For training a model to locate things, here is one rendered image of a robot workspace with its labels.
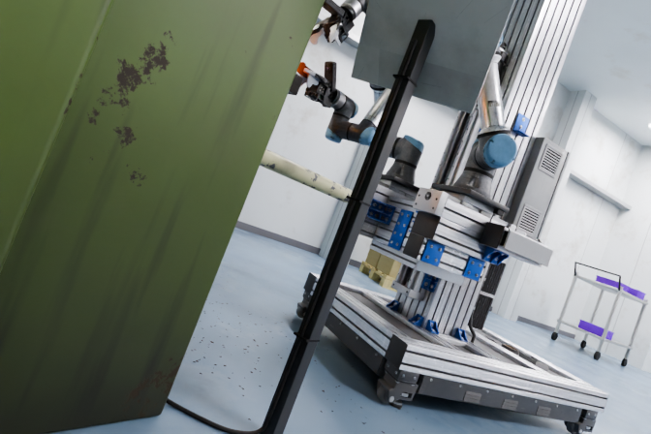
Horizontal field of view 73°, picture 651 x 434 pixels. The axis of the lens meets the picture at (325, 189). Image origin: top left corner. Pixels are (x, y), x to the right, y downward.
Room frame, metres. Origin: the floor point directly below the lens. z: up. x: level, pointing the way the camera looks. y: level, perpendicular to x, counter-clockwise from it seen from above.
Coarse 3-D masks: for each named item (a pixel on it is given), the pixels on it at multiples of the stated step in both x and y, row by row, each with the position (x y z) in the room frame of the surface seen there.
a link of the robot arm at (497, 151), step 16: (496, 64) 1.60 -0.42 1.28; (496, 80) 1.59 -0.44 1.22; (480, 96) 1.61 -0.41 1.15; (496, 96) 1.58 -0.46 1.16; (480, 112) 1.62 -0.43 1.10; (496, 112) 1.58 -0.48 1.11; (480, 128) 1.64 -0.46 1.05; (496, 128) 1.57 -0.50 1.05; (480, 144) 1.61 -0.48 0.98; (496, 144) 1.55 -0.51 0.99; (512, 144) 1.55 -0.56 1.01; (480, 160) 1.64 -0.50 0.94; (496, 160) 1.56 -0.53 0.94; (512, 160) 1.57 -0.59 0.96
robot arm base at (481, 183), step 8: (464, 168) 1.77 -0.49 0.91; (472, 168) 1.72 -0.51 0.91; (464, 176) 1.73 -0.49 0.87; (472, 176) 1.71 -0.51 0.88; (480, 176) 1.70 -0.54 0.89; (488, 176) 1.71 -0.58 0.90; (456, 184) 1.74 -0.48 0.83; (464, 184) 1.71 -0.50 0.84; (472, 184) 1.70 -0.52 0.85; (480, 184) 1.69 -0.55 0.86; (488, 184) 1.71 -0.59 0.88; (480, 192) 1.68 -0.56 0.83; (488, 192) 1.70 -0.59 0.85
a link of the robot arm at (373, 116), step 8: (384, 96) 1.81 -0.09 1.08; (376, 104) 1.80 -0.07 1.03; (384, 104) 1.79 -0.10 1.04; (368, 112) 1.78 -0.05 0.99; (376, 112) 1.77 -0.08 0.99; (368, 120) 1.75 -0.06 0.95; (376, 120) 1.76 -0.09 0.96; (352, 128) 1.75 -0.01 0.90; (360, 128) 1.73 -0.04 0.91; (368, 128) 1.72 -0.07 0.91; (376, 128) 1.76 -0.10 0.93; (352, 136) 1.75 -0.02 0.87; (360, 136) 1.73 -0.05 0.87; (368, 136) 1.71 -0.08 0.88; (368, 144) 1.73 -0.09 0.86
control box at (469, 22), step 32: (384, 0) 1.09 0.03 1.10; (416, 0) 1.06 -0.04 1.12; (448, 0) 1.04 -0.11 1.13; (480, 0) 1.01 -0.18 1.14; (512, 0) 0.99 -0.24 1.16; (384, 32) 1.12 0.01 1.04; (448, 32) 1.07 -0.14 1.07; (480, 32) 1.04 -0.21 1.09; (384, 64) 1.15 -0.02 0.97; (448, 64) 1.09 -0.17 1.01; (480, 64) 1.07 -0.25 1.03; (416, 96) 1.16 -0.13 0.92; (448, 96) 1.12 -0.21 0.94
